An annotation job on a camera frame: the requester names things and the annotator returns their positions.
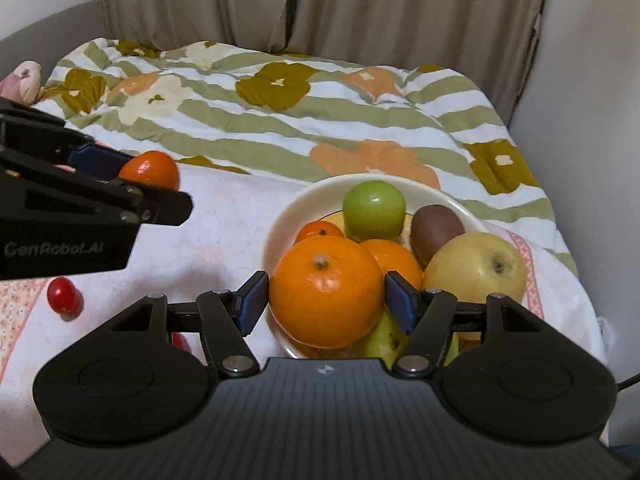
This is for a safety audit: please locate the red cherry tomato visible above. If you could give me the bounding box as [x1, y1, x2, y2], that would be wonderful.
[170, 333, 191, 352]
[47, 276, 80, 316]

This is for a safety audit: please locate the beige curtain panel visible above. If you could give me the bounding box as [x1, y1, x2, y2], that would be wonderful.
[285, 0, 544, 122]
[100, 0, 288, 52]

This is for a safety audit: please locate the large orange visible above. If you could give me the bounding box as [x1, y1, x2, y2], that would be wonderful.
[269, 236, 384, 349]
[360, 240, 423, 289]

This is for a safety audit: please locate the grey bed headboard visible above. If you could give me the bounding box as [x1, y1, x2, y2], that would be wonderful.
[0, 0, 107, 81]

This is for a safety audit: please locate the green striped floral duvet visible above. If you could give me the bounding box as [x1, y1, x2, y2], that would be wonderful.
[38, 38, 573, 266]

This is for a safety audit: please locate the small green apple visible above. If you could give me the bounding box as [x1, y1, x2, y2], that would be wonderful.
[361, 309, 461, 370]

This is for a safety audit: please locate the brown kiwi fruit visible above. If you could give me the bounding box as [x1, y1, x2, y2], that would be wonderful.
[409, 205, 465, 268]

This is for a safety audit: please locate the round green apple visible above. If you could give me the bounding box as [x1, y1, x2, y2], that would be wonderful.
[342, 180, 407, 242]

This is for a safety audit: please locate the beige curtain right panel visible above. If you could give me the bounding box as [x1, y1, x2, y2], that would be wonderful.
[285, 0, 544, 122]

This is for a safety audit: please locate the small tangerine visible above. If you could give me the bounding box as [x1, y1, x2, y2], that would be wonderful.
[295, 220, 344, 244]
[118, 151, 180, 191]

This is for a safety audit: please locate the pink plush toy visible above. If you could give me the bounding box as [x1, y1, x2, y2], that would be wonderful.
[0, 61, 41, 106]

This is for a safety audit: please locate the large yellow apple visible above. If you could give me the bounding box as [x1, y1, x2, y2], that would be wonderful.
[422, 232, 527, 304]

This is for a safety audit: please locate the beige curtain left panel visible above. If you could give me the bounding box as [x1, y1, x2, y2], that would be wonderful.
[100, 0, 288, 52]

